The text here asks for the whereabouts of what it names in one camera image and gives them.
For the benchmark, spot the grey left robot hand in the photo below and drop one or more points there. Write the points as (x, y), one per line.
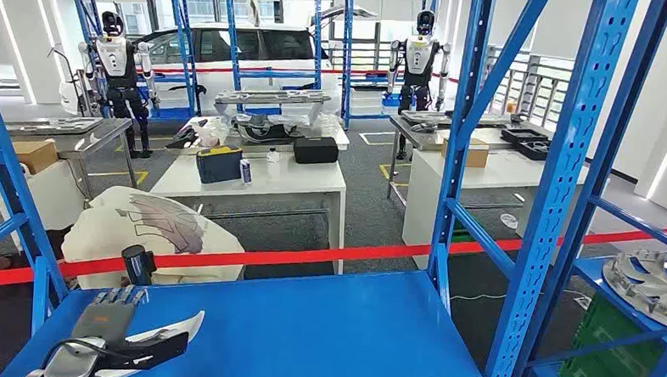
(105, 323)

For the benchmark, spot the white curved plastic part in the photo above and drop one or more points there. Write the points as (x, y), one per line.
(178, 326)

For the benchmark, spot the steel workbench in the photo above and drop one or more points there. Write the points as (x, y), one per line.
(420, 136)
(96, 137)

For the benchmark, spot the black curved car part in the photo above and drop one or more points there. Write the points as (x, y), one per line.
(263, 132)

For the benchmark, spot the person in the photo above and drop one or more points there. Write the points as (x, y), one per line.
(140, 224)

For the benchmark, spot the white desk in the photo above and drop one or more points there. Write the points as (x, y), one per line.
(57, 197)

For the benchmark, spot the brown cardboard box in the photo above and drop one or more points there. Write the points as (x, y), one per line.
(34, 156)
(478, 155)

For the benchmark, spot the black yellow tool case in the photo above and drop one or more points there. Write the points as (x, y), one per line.
(219, 165)

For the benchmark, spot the blue storage rack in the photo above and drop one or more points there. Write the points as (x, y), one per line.
(171, 114)
(346, 52)
(305, 321)
(591, 274)
(276, 73)

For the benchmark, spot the blue white spray can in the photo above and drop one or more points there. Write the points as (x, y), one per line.
(246, 172)

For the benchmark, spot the red barrier tape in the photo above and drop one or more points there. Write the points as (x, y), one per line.
(308, 257)

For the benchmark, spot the clear plastic bag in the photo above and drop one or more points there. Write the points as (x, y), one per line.
(212, 131)

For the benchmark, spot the white table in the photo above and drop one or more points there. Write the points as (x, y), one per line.
(497, 169)
(289, 177)

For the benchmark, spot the small clear bottle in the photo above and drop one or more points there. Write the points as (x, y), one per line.
(273, 157)

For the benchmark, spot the white black humanoid robot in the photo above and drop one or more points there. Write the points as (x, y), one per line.
(114, 59)
(420, 56)

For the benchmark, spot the white car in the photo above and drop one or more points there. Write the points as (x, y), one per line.
(212, 78)

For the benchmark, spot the black hard case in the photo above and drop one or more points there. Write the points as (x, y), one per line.
(315, 150)

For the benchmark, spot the long grey moulded panel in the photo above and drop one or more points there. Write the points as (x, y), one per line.
(270, 97)

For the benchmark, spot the blue plastic bin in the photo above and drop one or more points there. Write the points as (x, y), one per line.
(391, 102)

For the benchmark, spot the green plastic crate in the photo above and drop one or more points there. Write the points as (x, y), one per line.
(464, 232)
(612, 368)

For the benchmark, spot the black plastic tray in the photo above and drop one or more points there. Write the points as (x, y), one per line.
(524, 135)
(535, 151)

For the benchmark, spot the white metal railing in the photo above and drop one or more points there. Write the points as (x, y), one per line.
(535, 83)

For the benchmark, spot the round silver metal casting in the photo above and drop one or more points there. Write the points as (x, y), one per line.
(650, 291)

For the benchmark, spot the black wrist bracket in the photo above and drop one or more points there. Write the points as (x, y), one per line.
(157, 349)

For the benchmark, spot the black barrier post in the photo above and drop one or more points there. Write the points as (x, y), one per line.
(138, 264)

